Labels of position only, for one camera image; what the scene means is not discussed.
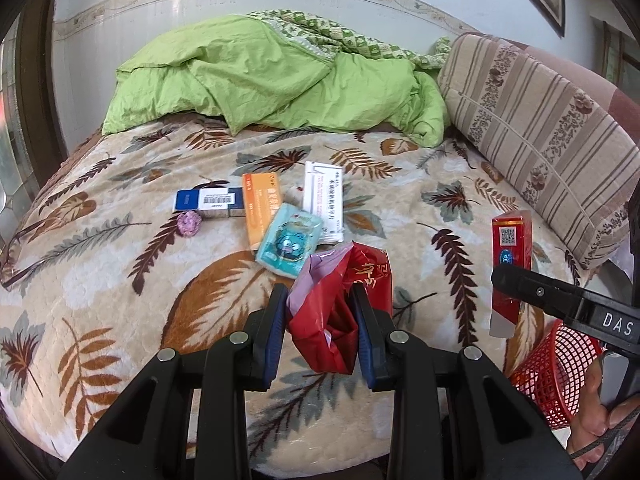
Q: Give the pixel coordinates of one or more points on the leaf printed blanket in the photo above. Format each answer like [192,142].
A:
[125,280]

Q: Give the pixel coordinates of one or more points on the green quilt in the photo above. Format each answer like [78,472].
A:
[225,75]

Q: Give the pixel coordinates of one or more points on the red plastic bag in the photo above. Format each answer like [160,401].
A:
[320,310]

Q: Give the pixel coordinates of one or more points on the stained glass window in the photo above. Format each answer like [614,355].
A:
[10,150]

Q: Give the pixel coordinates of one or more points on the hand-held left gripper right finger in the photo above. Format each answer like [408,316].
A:
[367,350]

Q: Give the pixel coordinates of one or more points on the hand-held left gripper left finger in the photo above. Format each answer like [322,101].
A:
[275,340]

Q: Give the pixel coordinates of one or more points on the orange cardboard box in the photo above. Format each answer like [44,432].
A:
[260,205]

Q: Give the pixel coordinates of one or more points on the striped floral cushion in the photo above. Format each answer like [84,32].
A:
[540,135]

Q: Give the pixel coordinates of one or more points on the torn red cardboard box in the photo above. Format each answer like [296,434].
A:
[510,240]

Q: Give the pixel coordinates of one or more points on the person's right hand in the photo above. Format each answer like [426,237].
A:
[595,425]

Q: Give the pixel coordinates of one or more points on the table with lilac cloth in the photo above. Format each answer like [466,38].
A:
[627,265]

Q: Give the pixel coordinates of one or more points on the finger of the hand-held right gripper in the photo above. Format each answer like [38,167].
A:
[540,292]

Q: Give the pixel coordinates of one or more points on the teal tissue packet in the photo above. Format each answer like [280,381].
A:
[290,240]

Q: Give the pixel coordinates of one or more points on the red mesh basket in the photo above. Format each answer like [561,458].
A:
[545,375]

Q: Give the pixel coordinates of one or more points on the blue and white box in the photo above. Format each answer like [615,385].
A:
[210,202]

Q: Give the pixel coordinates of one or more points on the white cardboard box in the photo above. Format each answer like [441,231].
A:
[322,200]

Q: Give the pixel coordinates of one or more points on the glass door with wooden frame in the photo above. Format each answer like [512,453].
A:
[612,55]

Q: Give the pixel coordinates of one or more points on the purple paper ball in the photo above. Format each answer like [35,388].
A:
[189,223]

